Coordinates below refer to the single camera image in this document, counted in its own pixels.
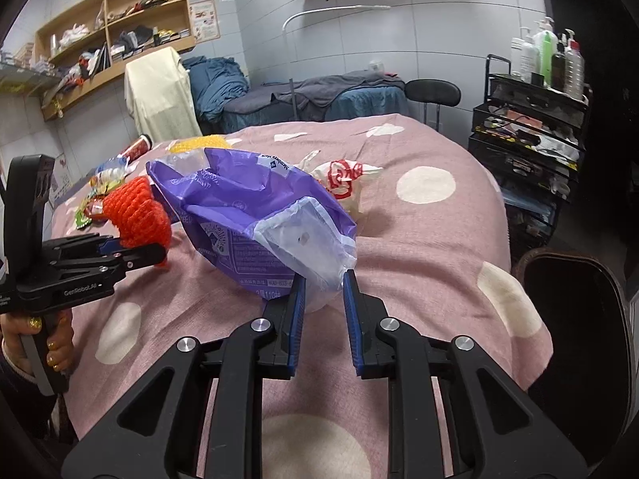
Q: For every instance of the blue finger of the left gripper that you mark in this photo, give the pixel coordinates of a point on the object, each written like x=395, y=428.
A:
x=110, y=245

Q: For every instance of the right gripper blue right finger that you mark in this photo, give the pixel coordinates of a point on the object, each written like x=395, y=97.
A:
x=352, y=302

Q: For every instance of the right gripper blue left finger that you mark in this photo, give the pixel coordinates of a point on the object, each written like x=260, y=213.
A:
x=294, y=323

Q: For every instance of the red foam fruit net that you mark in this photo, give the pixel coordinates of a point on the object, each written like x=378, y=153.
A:
x=138, y=216

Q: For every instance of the purple plastic packaging bag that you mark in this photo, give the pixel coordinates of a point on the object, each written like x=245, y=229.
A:
x=259, y=220

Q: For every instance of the black trash bin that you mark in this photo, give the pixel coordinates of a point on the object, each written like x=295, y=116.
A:
x=587, y=388

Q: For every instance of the left hand yellow nails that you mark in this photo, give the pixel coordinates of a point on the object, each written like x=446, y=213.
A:
x=59, y=343

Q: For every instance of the green yellow snack packet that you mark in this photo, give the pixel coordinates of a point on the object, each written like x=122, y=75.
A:
x=100, y=186

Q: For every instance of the red snack packet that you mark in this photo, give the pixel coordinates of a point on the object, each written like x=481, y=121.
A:
x=94, y=210

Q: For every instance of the blue white snack packet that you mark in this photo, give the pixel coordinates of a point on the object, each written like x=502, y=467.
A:
x=114, y=166

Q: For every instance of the pink polka dot bedsheet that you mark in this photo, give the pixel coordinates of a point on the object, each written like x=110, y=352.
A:
x=432, y=243

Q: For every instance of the white red plastic bag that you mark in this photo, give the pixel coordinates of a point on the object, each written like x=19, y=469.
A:
x=344, y=179

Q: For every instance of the red cylindrical snack can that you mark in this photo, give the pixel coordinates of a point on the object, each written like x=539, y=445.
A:
x=140, y=146

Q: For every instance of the yellow foam fruit net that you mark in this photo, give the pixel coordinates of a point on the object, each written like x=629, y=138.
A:
x=199, y=142

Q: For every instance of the cream cloth draped chair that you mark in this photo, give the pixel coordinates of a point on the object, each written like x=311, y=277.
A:
x=159, y=97

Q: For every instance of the massage bed grey cover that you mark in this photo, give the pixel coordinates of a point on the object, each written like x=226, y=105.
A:
x=361, y=93

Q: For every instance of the blue blanket pile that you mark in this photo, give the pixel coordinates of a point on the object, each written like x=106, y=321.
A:
x=214, y=82

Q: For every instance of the black mesh trolley cart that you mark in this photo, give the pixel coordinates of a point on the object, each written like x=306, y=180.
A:
x=529, y=138

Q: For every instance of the white pump bottle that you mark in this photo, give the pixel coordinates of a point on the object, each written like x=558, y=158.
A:
x=524, y=55

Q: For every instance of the dark brown bottle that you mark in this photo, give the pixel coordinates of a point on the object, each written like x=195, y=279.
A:
x=558, y=68

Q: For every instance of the green pump bottle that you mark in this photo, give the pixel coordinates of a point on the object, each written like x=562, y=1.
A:
x=545, y=41

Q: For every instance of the clear spray bottle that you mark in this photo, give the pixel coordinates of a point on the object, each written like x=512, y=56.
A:
x=575, y=70

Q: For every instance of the wooden wall shelf unit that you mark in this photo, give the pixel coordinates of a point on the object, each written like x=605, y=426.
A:
x=91, y=43

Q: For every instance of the wall poster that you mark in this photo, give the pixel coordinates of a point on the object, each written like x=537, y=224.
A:
x=205, y=23

